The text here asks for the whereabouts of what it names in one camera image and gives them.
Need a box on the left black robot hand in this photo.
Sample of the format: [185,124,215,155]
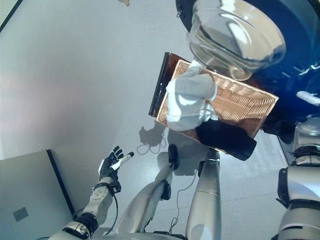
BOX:
[98,146,135,184]

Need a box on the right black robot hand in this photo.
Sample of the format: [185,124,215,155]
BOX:
[296,91,320,118]

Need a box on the dark washing machine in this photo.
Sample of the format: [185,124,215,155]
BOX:
[247,37,320,143]

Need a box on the round glass washing machine door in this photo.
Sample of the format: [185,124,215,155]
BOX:
[174,0,320,82]

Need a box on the black baseboard strip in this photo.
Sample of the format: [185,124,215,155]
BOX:
[46,149,76,218]
[0,0,23,32]

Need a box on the left silver robot leg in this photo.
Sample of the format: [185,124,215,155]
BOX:
[116,144,180,233]

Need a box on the silver robot leg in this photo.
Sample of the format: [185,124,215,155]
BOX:
[186,147,222,238]
[116,144,180,233]

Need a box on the wicker laundry basket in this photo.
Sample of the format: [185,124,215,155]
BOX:
[156,59,280,161]

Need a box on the grey robot torso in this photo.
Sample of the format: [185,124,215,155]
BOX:
[99,231,191,240]

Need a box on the black garment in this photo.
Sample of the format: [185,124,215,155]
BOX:
[196,119,258,161]

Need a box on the right silver robot leg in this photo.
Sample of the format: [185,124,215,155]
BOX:
[186,147,222,238]

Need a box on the white garment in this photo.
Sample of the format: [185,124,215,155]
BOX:
[165,60,218,131]

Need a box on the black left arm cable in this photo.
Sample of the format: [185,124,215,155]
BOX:
[99,189,120,236]

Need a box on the thin black floor cable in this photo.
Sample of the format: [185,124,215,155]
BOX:
[169,171,201,233]

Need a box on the grey wall socket plate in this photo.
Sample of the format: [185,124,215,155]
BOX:
[12,206,29,222]

